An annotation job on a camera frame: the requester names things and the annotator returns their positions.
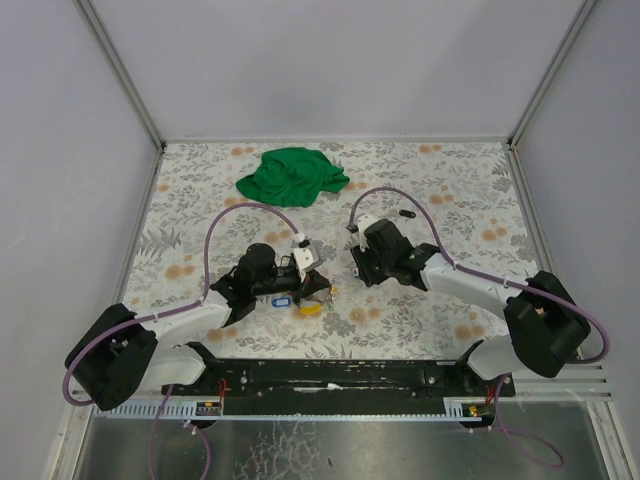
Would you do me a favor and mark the blue key tag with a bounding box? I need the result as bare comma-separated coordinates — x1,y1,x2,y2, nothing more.
271,297,292,308

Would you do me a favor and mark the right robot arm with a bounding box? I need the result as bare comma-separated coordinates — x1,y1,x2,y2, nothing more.
348,215,591,380

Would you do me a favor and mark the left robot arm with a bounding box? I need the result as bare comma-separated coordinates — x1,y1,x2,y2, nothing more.
64,240,331,411

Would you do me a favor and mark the black key fob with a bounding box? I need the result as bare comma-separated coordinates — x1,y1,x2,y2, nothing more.
399,209,416,219

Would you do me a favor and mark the green crumpled cloth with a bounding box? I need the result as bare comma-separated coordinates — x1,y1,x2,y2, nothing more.
236,147,350,208

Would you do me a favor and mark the floral table mat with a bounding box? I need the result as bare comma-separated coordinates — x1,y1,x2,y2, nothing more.
123,142,539,359

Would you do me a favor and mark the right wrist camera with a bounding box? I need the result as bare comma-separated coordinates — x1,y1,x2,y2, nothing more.
347,214,378,252

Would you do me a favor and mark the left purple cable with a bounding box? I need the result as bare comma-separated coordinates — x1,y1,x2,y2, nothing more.
62,202,304,480

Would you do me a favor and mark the purple cable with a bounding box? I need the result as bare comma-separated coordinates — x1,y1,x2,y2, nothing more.
348,186,612,469
62,202,304,480

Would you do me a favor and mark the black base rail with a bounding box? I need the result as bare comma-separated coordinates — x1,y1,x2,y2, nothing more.
172,358,499,417

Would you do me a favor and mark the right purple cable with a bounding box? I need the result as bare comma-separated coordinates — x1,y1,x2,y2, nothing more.
348,186,612,469

